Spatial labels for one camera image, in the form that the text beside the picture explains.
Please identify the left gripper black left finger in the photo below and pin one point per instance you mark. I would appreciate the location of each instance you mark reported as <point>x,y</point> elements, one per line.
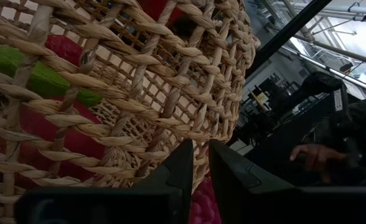
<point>158,199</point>

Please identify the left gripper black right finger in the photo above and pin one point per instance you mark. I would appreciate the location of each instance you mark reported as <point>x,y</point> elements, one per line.
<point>264,202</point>

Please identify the woven wicker basket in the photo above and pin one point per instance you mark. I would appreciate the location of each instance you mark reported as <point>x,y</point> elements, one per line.
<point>183,49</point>

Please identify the green chili pepper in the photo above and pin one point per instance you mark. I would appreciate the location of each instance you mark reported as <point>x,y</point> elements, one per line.
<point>43,81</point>

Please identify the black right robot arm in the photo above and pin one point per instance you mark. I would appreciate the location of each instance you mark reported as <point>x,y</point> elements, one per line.
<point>321,87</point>

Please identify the purple grape bunch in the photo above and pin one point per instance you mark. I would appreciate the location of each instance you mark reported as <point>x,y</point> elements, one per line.
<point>203,205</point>

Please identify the person's hand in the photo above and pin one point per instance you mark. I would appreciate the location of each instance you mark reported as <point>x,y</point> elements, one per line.
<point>318,158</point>

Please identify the dark storage rack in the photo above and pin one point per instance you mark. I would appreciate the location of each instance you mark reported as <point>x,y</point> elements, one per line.
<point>273,90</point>

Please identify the grey ceiling pipe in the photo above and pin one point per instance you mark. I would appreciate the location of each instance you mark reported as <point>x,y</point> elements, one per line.
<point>332,14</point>
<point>317,63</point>
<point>341,49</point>

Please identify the black metal beam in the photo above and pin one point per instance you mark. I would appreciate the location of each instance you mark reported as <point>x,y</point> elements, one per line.
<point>289,31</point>

